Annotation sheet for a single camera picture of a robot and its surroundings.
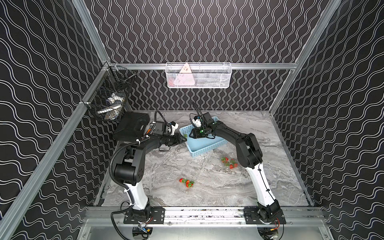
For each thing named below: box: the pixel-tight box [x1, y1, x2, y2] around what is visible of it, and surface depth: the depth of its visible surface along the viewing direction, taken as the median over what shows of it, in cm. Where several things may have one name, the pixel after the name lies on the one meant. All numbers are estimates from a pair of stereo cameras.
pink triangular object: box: [173, 62, 196, 86], surface depth 92 cm
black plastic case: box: [112, 112, 150, 143], surface depth 108 cm
